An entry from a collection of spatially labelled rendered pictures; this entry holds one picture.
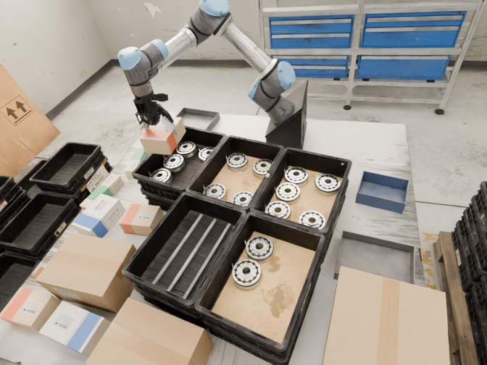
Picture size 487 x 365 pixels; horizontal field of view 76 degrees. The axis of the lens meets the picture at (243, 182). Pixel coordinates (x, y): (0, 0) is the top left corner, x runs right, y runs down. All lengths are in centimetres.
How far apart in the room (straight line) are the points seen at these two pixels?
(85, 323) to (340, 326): 86
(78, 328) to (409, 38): 297
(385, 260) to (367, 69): 216
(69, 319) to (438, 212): 226
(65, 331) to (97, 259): 26
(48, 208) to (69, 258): 112
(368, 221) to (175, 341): 91
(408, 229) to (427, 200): 113
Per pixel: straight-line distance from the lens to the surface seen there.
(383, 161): 175
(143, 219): 150
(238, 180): 144
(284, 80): 150
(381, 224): 147
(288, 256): 118
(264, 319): 108
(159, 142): 129
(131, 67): 117
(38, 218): 247
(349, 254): 135
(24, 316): 150
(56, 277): 140
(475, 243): 197
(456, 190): 275
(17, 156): 379
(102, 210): 161
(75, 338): 132
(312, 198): 134
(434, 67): 327
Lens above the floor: 184
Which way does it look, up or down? 45 degrees down
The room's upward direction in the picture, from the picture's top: 10 degrees counter-clockwise
